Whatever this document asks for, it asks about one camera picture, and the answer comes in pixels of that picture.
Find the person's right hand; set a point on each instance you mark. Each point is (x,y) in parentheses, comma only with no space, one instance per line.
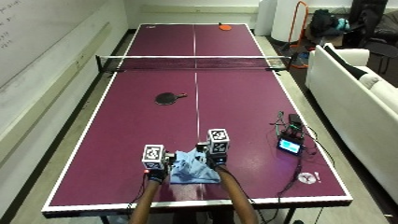
(216,160)

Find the person's left hand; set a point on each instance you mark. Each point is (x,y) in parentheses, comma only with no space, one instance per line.
(157,174)

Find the light blue cloth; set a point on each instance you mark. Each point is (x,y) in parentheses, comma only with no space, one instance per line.
(192,169)

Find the white marker cube left glove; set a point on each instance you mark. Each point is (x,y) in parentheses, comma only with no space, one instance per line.
(154,155)

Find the white marker cube glove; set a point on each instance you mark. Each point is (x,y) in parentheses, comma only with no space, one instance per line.
(154,155)
(218,140)

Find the white marker cube right glove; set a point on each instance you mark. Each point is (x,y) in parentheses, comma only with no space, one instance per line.
(218,140)

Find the electronic device with lit screen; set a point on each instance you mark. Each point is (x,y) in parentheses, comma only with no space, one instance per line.
(290,140)

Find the black table tennis paddle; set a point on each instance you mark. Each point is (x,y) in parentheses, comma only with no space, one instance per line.
(168,97)

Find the table tennis net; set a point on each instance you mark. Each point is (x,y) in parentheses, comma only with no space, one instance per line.
(194,63)

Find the white sofa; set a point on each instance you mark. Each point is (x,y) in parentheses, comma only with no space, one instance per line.
(355,102)

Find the orange table tennis paddle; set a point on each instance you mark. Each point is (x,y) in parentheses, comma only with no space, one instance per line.
(225,27)

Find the white cylindrical column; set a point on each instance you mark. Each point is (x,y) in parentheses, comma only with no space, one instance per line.
(286,19)

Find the black backpack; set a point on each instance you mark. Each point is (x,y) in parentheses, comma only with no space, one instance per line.
(325,22)

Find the whiteboard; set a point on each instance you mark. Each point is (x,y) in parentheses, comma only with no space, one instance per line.
(37,37)

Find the black office chair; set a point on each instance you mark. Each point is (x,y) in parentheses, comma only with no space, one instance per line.
(374,28)

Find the orange metal frame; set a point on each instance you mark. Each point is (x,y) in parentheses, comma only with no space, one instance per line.
(298,34)

